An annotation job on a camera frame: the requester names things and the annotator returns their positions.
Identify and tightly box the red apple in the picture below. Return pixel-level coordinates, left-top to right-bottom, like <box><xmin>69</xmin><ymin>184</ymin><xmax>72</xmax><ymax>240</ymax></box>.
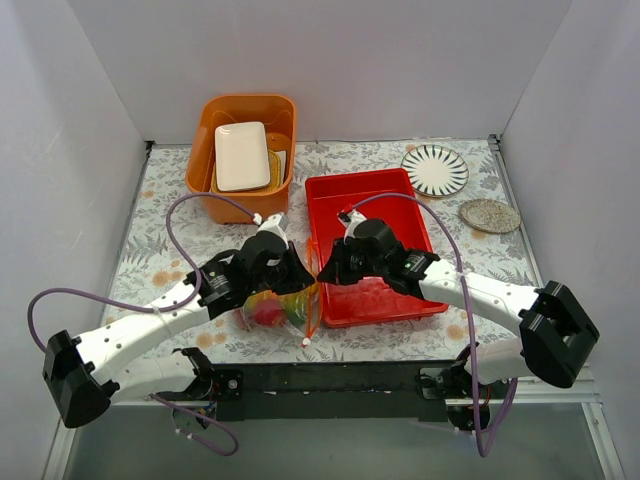
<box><xmin>249</xmin><ymin>298</ymin><xmax>287</xmax><ymax>328</ymax></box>

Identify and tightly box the red green mango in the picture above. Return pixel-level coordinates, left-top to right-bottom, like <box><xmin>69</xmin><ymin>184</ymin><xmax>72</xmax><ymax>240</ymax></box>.
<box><xmin>279</xmin><ymin>290</ymin><xmax>310</xmax><ymax>327</ymax></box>

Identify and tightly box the clear zip top bag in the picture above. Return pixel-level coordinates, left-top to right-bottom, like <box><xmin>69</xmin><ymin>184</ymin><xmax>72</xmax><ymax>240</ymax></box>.
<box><xmin>233</xmin><ymin>237</ymin><xmax>321</xmax><ymax>348</ymax></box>

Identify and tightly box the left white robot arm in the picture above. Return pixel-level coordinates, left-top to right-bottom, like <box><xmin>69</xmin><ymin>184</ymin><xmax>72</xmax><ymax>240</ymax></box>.
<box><xmin>43</xmin><ymin>231</ymin><xmax>314</xmax><ymax>428</ymax></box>

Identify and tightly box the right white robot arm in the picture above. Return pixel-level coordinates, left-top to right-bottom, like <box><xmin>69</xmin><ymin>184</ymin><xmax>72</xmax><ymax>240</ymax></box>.
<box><xmin>318</xmin><ymin>211</ymin><xmax>600</xmax><ymax>398</ymax></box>

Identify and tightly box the red plastic tray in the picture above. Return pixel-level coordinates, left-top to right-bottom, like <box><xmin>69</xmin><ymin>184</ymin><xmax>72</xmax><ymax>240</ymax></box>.
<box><xmin>305</xmin><ymin>168</ymin><xmax>448</xmax><ymax>328</ymax></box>

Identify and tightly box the yellow woven basket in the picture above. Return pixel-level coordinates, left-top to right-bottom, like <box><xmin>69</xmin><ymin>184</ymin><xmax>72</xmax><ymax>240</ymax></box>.
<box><xmin>210</xmin><ymin>150</ymin><xmax>284</xmax><ymax>193</ymax></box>

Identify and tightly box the striped round plate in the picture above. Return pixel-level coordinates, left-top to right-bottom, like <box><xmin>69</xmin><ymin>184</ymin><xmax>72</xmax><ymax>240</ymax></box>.
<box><xmin>401</xmin><ymin>144</ymin><xmax>469</xmax><ymax>198</ymax></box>

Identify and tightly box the white rectangular plate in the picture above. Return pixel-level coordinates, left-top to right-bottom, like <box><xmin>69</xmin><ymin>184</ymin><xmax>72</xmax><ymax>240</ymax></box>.
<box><xmin>214</xmin><ymin>121</ymin><xmax>268</xmax><ymax>168</ymax></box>

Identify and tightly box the speckled small round plate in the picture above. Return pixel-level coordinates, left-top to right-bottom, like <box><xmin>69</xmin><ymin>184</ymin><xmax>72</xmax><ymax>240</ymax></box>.
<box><xmin>458</xmin><ymin>199</ymin><xmax>522</xmax><ymax>234</ymax></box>

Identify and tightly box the orange plastic bin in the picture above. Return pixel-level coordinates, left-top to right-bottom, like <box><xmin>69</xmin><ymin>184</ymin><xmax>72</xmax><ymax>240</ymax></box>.
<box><xmin>185</xmin><ymin>94</ymin><xmax>297</xmax><ymax>217</ymax></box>

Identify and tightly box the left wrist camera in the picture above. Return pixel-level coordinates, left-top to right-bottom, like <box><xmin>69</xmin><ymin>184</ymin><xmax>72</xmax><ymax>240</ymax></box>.
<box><xmin>253</xmin><ymin>212</ymin><xmax>288</xmax><ymax>244</ymax></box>

